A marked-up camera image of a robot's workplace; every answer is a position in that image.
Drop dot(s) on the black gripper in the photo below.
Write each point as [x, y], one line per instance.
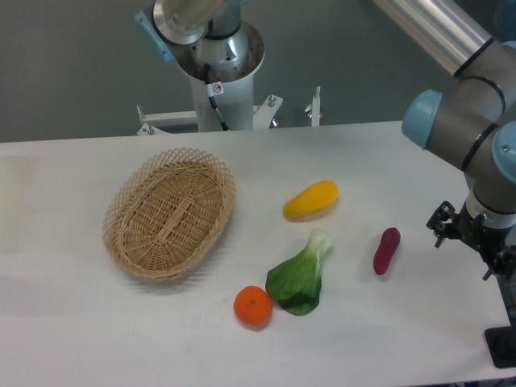
[488, 240]

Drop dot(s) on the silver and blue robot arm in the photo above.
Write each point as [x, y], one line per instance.
[462, 128]

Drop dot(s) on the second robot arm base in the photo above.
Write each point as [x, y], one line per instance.
[209, 40]

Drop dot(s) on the purple sweet potato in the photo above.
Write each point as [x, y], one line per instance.
[386, 250]

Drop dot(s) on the black device at table edge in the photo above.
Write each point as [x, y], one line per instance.
[501, 345]

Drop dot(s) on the yellow mango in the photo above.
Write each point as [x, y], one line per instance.
[312, 200]

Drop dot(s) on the green bok choy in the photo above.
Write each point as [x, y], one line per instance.
[296, 283]

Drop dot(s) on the orange tangerine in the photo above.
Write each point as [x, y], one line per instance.
[253, 306]

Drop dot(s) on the oval wicker basket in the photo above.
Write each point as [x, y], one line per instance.
[169, 213]

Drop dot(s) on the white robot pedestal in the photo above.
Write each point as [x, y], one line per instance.
[229, 102]

